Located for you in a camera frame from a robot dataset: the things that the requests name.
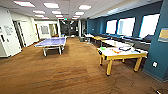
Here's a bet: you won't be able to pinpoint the dark waste bin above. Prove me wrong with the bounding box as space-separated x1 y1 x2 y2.
78 36 86 43

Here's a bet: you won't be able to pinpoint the white desk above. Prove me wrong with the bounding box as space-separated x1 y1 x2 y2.
83 33 95 44

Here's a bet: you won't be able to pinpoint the long wooden table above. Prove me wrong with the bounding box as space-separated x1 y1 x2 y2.
91 35 108 46

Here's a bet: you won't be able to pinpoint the green bowl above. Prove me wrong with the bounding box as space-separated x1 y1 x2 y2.
99 46 107 52

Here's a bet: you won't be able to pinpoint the orange game box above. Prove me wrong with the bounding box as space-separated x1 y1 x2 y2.
112 48 121 54

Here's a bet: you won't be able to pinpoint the blue ping pong table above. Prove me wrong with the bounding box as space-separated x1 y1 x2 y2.
34 36 68 58

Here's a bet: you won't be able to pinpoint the yellow edged white table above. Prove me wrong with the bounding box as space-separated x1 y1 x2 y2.
96 45 149 77

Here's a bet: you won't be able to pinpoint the colourful puzzle box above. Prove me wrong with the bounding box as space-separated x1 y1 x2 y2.
118 45 132 52

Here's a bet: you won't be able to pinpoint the dark window bench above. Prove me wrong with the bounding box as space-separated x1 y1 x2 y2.
94 33 154 51

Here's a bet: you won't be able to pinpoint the white hallway door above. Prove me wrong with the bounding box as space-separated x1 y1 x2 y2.
18 20 34 48

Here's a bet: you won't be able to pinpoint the grey wall whiteboard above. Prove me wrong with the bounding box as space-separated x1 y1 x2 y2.
40 25 50 36

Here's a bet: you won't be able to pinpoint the white wall outlet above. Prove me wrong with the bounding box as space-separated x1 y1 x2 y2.
152 61 158 68

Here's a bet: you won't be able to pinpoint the paper wall notices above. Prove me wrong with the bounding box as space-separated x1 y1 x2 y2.
3 25 14 37

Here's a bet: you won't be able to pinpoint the yellow wall sign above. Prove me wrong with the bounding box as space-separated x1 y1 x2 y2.
157 28 168 43

